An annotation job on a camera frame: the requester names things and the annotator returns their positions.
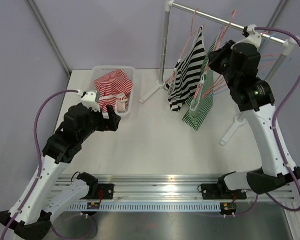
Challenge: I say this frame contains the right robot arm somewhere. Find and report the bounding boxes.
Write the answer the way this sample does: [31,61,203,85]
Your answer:
[208,40,300,198]

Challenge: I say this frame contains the pink wire hanger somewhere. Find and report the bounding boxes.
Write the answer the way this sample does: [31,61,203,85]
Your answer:
[259,29,284,73]

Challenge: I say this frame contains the green white striped tank top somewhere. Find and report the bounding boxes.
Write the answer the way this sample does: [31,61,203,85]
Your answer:
[181,34,222,132]

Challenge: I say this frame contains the white clothes rack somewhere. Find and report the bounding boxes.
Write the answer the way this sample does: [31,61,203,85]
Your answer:
[139,0,297,146]

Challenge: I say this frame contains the blue wire hanger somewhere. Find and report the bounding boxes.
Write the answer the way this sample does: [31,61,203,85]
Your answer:
[259,37,297,81]

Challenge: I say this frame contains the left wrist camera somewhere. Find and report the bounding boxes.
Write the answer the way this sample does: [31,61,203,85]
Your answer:
[77,89,101,112]

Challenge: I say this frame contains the white plastic basket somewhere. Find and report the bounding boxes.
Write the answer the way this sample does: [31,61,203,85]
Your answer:
[88,65,135,117]

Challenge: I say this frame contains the red white striped tank top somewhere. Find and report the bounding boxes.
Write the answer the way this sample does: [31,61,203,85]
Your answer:
[94,69,133,113]

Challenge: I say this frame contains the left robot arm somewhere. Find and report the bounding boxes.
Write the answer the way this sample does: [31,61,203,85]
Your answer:
[0,103,121,240]

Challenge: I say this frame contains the white slotted cable duct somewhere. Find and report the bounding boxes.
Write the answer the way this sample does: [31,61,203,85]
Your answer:
[67,201,221,212]

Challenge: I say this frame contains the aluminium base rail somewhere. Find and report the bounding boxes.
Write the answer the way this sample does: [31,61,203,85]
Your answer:
[49,174,299,202]

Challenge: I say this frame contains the black white striped tank top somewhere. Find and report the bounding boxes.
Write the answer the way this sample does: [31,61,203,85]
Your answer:
[164,26,207,112]

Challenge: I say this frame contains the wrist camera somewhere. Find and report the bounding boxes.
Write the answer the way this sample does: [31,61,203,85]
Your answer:
[231,24,262,48]
[77,89,101,112]

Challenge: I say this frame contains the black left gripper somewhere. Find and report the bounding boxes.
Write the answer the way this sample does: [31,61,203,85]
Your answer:
[78,104,120,143]

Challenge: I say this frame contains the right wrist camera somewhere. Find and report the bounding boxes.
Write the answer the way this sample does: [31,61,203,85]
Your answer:
[231,24,262,48]

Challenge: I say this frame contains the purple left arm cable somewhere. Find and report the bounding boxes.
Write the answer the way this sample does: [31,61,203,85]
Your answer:
[0,89,84,240]

